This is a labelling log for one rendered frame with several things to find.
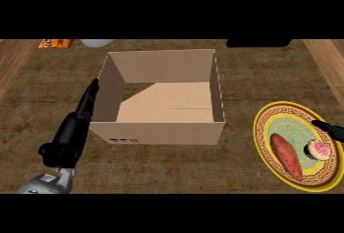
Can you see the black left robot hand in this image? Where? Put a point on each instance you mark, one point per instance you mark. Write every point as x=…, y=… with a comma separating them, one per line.
x=71, y=133

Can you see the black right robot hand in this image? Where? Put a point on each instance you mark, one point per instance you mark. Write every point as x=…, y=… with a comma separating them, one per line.
x=333, y=129

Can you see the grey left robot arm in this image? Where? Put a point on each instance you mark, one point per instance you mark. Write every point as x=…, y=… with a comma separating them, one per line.
x=48, y=182

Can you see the yellow patterned plate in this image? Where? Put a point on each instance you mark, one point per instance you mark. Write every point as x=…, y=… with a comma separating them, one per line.
x=291, y=127

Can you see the open cardboard box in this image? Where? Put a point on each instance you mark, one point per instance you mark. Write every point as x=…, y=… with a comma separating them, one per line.
x=161, y=100

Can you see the reddish-brown sweet potato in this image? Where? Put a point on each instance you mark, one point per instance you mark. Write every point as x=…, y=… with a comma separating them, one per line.
x=287, y=156

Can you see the orange packet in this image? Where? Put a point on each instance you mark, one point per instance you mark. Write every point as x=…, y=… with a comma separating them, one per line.
x=55, y=43

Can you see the pale grey round object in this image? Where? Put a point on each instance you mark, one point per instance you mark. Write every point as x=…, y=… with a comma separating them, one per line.
x=96, y=42

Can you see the black appliance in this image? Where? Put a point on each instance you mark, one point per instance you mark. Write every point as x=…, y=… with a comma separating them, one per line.
x=259, y=42

